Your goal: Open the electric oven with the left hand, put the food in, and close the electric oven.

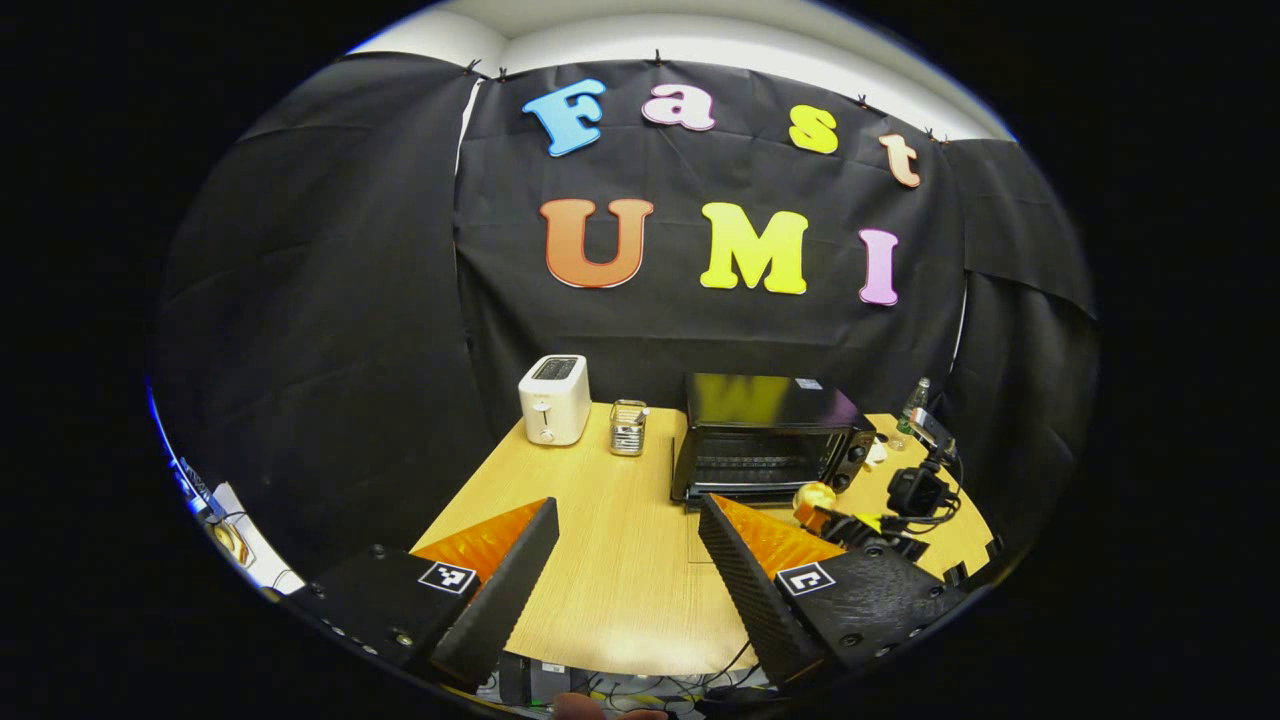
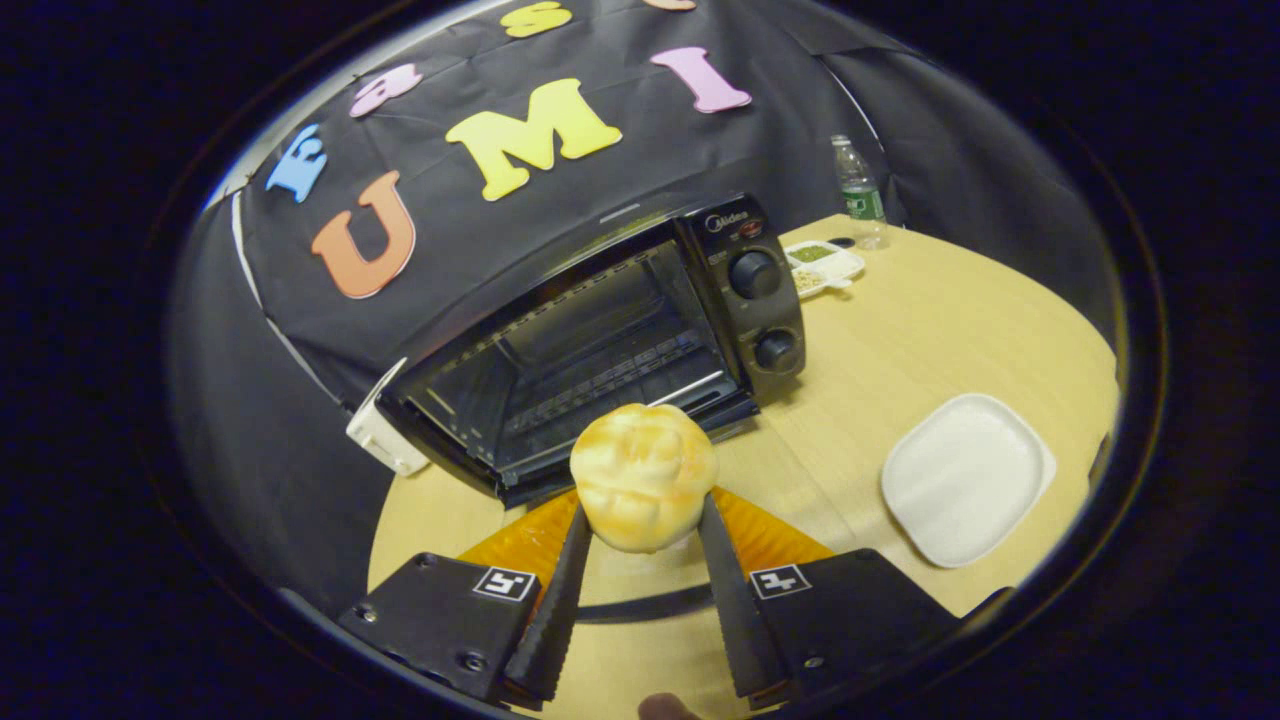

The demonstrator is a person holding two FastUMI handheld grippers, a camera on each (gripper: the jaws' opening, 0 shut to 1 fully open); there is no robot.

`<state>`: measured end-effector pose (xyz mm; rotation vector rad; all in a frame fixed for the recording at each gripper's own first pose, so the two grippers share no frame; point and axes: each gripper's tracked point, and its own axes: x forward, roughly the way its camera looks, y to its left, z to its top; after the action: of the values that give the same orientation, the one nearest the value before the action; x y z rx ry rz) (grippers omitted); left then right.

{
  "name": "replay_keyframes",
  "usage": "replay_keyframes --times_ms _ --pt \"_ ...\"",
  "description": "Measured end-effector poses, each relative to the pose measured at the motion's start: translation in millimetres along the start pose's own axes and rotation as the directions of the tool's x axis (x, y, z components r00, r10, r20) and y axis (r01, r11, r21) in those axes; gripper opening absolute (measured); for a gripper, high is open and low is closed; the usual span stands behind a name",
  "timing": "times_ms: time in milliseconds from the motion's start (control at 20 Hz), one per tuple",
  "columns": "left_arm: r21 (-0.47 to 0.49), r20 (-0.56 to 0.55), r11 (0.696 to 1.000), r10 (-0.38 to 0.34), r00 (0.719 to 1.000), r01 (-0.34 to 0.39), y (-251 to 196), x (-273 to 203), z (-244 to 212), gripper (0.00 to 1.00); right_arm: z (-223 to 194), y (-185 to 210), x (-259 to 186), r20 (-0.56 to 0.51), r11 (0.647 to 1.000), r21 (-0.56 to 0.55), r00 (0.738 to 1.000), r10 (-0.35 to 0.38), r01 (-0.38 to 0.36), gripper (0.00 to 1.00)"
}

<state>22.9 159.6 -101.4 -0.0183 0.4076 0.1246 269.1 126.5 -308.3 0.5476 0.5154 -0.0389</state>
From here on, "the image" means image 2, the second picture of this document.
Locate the golden bread bun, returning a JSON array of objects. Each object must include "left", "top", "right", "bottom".
[{"left": 570, "top": 403, "right": 720, "bottom": 555}]

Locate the black electric oven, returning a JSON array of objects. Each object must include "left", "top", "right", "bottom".
[{"left": 375, "top": 192, "right": 851, "bottom": 627}]

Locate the white compartment snack tray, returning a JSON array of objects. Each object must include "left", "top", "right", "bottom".
[{"left": 783, "top": 240, "right": 867, "bottom": 300}]

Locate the white square plate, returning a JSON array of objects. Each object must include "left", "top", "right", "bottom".
[{"left": 880, "top": 393, "right": 1058, "bottom": 570}]

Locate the clear plastic water bottle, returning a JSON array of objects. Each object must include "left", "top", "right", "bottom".
[{"left": 830, "top": 135, "right": 890, "bottom": 252}]

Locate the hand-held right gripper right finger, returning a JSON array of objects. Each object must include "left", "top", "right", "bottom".
[{"left": 696, "top": 486, "right": 963, "bottom": 702}]

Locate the white toaster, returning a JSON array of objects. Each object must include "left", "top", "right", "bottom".
[{"left": 345, "top": 358, "right": 432, "bottom": 477}]

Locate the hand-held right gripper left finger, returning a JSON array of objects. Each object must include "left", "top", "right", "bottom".
[{"left": 337, "top": 488, "right": 596, "bottom": 709}]

